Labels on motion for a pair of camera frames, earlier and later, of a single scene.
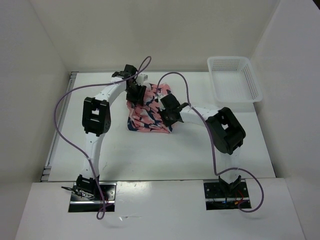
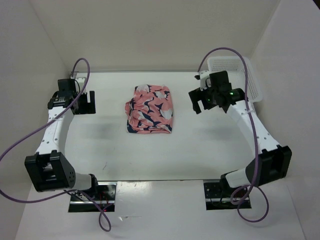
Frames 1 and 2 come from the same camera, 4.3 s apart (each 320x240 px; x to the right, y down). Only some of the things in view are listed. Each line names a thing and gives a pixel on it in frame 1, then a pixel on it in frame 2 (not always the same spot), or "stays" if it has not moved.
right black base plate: [217, 198] stays
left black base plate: [81, 204] stays
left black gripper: [138, 97] -> [88, 108]
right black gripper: [167, 123] -> [197, 95]
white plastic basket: [234, 79] stays
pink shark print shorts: [148, 116] stays
